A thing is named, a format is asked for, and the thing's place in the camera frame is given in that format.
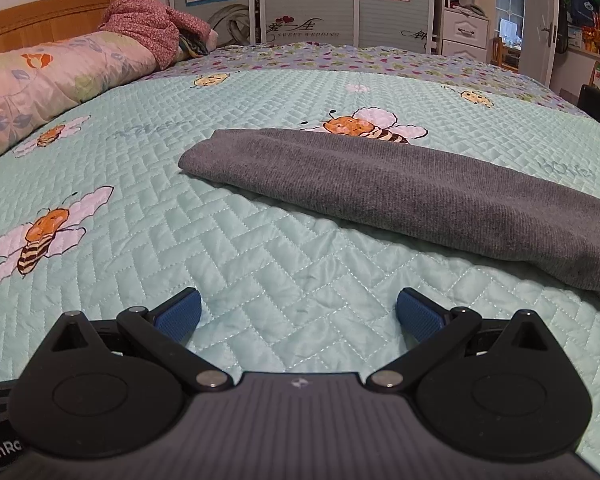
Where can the pink knitted garment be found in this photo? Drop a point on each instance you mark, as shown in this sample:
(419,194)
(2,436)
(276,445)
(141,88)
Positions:
(140,25)

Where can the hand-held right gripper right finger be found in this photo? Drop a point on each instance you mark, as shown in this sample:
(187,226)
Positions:
(420,315)

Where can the wooden chair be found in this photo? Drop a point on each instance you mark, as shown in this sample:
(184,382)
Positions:
(502,55)

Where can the wooden headboard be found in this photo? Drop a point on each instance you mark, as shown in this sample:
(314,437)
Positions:
(30,25)

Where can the colourful hanging bags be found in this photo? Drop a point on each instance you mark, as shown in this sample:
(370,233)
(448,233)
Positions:
(582,5)

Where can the pink floral quilt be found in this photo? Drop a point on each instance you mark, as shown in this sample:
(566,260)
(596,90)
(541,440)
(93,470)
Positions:
(55,85)

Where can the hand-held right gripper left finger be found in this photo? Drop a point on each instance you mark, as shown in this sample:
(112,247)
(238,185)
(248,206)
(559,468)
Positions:
(180,312)

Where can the dark patterned cloth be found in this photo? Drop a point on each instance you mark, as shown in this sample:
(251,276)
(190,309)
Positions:
(195,46)

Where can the white door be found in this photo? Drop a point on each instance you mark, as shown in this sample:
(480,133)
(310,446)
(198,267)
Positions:
(540,25)

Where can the white drawer cabinet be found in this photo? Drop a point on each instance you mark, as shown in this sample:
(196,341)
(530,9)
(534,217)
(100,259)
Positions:
(464,35)

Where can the sliding door wardrobe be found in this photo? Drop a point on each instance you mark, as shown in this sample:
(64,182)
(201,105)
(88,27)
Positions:
(310,15)

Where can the grey knit garment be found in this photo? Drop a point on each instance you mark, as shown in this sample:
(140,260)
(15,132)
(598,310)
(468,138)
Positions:
(380,185)

